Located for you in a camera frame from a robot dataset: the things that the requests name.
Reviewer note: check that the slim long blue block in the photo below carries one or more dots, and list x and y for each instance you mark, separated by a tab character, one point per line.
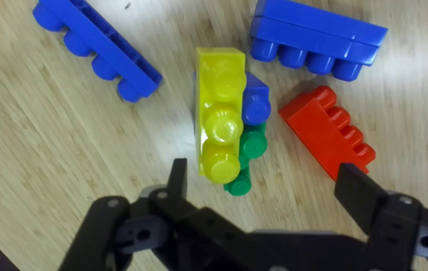
99	50

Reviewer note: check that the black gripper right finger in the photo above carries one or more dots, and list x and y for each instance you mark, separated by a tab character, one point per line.
396	226

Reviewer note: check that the green two-stud block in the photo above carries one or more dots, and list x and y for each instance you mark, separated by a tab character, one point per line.
239	184

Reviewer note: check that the yellow three-stud block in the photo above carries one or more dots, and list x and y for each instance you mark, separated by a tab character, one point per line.
219	114

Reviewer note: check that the narrow green block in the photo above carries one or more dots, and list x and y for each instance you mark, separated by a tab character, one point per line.
252	144

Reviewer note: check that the red four-stud block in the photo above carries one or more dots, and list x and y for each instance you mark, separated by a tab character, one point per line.
328	132

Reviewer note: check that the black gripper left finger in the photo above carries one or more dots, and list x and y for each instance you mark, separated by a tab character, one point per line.
103	226

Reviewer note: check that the thick long blue block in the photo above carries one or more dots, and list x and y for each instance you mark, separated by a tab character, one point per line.
320	37

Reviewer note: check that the tall blue block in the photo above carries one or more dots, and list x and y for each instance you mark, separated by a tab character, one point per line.
257	102

